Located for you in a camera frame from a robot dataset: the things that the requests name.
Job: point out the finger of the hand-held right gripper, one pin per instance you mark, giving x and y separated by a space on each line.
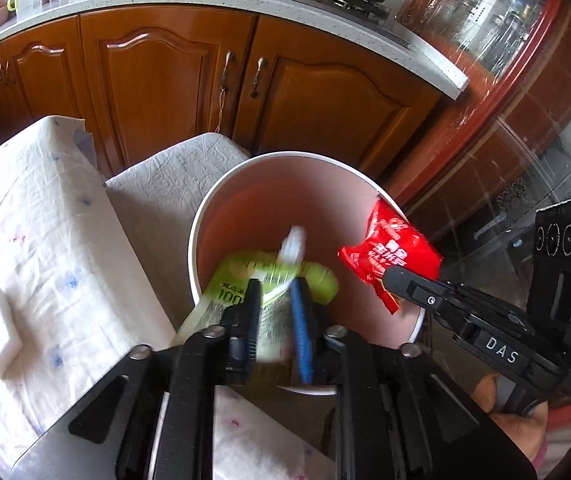
425 297

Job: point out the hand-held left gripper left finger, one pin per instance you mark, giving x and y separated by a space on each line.
253 320

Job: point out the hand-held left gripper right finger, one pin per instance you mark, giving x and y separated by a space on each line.
301 330

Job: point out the green drink carton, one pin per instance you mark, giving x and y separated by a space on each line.
235 280

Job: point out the red snack packet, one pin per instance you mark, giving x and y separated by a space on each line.
390 250

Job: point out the pink bin with white rim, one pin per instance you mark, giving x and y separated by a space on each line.
275 200

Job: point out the person's right hand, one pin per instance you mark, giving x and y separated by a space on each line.
520 430

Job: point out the chair with white embossed cover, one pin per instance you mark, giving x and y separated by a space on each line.
165 185

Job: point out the red framed glass door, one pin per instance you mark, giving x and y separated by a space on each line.
515 110

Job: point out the white flower print tablecloth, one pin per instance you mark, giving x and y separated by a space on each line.
65 240

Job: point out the large white foam block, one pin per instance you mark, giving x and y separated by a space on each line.
12 330

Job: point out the wooden lower cabinets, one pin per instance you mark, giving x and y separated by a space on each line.
165 85

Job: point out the grey kitchen countertop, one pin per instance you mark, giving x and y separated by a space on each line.
265 7

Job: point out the green cup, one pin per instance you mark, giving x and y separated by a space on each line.
11 2

